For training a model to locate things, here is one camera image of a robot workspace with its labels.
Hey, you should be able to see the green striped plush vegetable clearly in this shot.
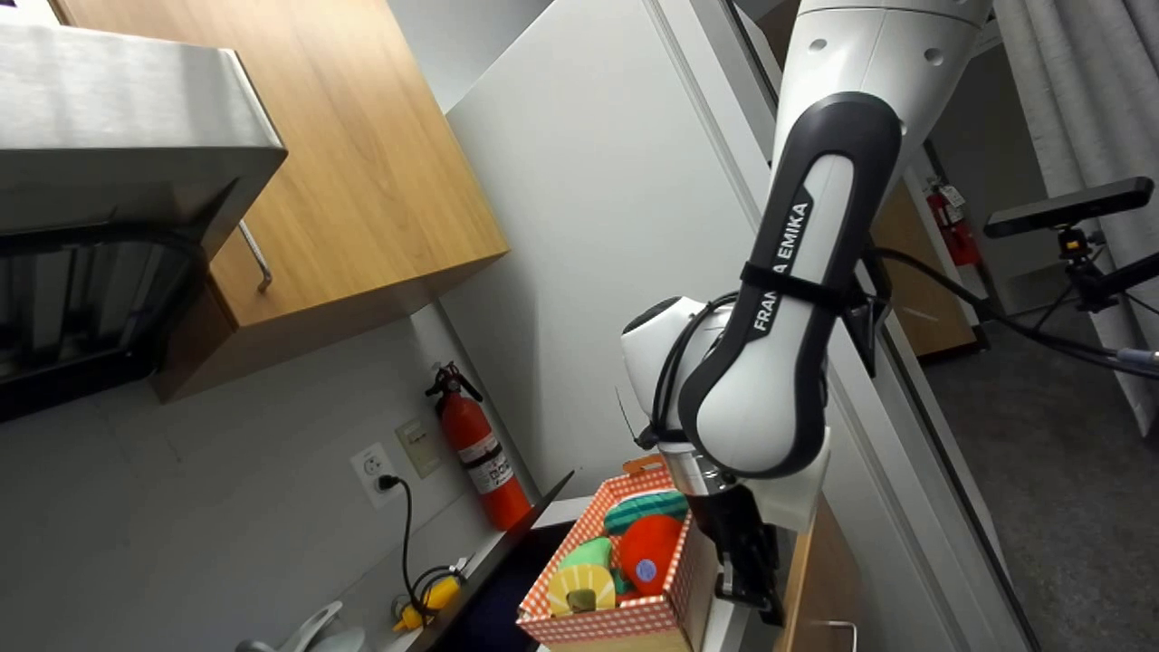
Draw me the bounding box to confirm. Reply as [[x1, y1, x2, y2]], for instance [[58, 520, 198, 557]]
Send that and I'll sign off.
[[598, 490, 691, 535]]

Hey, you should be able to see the wooden upper cabinet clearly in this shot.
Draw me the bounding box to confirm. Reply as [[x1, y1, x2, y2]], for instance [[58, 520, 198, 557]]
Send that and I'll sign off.
[[51, 0, 510, 404]]

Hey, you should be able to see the large red fire extinguisher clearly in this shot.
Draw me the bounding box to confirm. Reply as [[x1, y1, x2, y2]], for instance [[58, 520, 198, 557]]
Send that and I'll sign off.
[[424, 360, 539, 535]]

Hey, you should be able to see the yellow round gadget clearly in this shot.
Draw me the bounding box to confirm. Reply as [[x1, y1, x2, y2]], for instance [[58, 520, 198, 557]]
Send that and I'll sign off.
[[390, 565, 472, 639]]

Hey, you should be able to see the white curved kitchenware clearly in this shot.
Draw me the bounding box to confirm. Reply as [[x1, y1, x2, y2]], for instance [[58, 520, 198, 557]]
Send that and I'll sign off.
[[232, 599, 372, 652]]

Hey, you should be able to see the white wall outlet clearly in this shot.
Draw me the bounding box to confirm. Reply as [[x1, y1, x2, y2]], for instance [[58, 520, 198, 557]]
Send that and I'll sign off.
[[347, 438, 409, 511]]

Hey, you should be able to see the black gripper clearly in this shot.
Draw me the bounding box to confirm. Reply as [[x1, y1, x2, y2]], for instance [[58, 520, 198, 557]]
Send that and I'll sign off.
[[685, 483, 790, 630]]

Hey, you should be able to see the black induction cooktop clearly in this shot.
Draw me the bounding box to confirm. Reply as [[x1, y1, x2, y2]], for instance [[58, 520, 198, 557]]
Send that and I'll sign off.
[[401, 466, 578, 652]]

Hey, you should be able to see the black camera tripod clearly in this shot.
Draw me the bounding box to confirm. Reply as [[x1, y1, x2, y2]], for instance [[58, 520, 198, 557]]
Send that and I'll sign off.
[[1054, 221, 1159, 319]]

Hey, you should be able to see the white wall switch plate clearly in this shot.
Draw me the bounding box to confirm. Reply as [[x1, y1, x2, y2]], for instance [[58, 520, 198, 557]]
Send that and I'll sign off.
[[396, 413, 450, 479]]

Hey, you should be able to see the wooden background cabinet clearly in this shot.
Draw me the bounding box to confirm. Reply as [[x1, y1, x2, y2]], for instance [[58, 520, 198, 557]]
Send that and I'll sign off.
[[865, 178, 986, 362]]

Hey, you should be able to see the black power cable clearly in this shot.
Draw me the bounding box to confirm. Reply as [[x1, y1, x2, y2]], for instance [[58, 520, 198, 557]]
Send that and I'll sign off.
[[378, 470, 429, 611]]

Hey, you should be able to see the grey refrigerator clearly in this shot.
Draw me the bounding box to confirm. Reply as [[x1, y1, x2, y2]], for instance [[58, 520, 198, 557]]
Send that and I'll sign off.
[[435, 0, 1044, 652]]

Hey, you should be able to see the small red fire extinguisher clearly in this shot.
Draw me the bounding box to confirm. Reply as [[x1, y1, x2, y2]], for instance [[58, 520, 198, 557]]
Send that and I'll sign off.
[[925, 178, 986, 270]]

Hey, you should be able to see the silver drawer handle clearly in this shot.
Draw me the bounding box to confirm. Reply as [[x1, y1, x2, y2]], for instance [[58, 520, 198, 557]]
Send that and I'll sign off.
[[805, 617, 865, 652]]

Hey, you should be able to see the silver upper cabinet handle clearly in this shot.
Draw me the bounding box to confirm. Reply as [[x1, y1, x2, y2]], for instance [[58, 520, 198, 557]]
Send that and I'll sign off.
[[236, 217, 275, 296]]

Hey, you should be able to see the orange checkered carton box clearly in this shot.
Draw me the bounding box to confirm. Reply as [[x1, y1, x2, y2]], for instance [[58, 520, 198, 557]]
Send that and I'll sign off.
[[513, 453, 726, 652]]

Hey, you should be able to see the grey curtain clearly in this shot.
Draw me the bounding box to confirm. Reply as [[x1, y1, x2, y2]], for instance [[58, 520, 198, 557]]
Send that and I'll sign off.
[[990, 0, 1159, 443]]

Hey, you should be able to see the light green plush toy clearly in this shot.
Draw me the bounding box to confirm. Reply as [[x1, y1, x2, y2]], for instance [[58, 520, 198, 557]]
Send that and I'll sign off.
[[559, 534, 622, 581]]

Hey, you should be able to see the black stereo camera bar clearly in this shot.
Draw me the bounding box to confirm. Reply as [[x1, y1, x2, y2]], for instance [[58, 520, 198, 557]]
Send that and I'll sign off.
[[983, 175, 1159, 241]]

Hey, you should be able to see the steel range hood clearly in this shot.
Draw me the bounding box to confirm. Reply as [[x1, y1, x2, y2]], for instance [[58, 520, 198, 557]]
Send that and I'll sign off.
[[0, 11, 291, 424]]

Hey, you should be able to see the plush carrot toy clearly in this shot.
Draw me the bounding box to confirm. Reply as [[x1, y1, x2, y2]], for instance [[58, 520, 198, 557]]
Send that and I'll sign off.
[[613, 511, 687, 599]]

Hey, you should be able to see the yellow pineapple ring toy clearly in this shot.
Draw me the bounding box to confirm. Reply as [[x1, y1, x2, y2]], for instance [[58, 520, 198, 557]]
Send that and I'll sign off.
[[542, 561, 622, 621]]

